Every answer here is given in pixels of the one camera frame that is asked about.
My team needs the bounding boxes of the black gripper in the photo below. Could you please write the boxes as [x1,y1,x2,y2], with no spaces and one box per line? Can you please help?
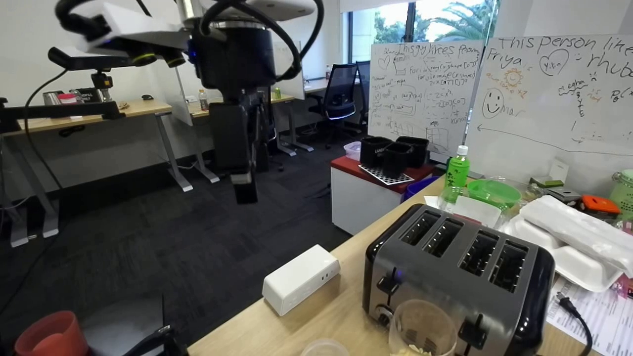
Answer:
[207,87,274,206]

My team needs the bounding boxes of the wooden desk with white legs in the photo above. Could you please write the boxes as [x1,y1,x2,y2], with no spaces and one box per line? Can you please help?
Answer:
[185,91,316,186]

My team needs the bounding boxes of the white plastic power box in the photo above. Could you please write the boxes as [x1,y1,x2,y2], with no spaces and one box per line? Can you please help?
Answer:
[260,243,341,319]

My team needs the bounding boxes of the white cabinet with red top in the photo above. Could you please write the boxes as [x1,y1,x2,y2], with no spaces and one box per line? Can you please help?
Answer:
[327,154,438,237]

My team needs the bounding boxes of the black plastic pot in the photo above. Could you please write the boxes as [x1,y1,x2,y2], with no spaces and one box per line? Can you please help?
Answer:
[379,141,416,180]
[395,135,430,170]
[357,135,395,170]

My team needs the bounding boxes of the black and blue office chair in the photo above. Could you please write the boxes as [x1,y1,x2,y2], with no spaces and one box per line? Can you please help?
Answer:
[308,61,371,137]

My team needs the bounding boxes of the black mesh tray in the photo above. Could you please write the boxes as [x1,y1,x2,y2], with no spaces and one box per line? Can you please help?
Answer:
[357,160,418,190]

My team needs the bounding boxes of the long wooden standing desk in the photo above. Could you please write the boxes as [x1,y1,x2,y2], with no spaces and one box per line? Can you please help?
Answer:
[0,97,195,249]

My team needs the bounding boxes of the small clear plastic cup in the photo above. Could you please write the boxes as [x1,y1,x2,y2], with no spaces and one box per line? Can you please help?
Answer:
[298,336,351,356]

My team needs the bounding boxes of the whiteboard with scribbled notes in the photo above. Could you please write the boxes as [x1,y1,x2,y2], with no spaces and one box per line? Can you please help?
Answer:
[365,40,486,164]

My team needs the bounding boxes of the green drink bottle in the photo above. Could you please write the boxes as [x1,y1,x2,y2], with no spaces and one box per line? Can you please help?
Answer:
[440,145,472,206]

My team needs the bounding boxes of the clear plastic tray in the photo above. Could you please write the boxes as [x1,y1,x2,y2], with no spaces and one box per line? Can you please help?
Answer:
[422,192,503,230]

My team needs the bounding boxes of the black four-slot toaster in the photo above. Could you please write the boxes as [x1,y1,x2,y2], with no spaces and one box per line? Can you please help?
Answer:
[361,202,557,356]

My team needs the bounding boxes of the red plastic cup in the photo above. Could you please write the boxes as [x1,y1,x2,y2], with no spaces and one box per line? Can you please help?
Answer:
[11,309,90,356]

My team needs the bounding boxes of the green plastic bowl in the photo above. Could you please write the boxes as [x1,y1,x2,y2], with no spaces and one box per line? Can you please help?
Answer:
[464,178,523,214]

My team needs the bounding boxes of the whiteboard with smiley drawing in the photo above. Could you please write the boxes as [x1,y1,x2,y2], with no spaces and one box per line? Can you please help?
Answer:
[464,32,633,198]

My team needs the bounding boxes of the small orange object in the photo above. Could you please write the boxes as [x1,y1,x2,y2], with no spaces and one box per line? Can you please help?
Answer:
[579,192,622,218]

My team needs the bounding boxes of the printed paper sheets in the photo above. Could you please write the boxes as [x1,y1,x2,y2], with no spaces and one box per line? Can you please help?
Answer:
[543,275,633,356]

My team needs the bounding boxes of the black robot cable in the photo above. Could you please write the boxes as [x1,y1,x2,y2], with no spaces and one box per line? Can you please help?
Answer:
[195,0,325,85]

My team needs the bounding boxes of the black camera on stand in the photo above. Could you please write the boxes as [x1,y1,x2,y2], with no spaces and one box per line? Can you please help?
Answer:
[45,44,187,103]

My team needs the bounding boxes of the black toaster power cord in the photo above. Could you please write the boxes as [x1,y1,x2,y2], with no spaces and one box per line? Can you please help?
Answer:
[555,291,594,356]

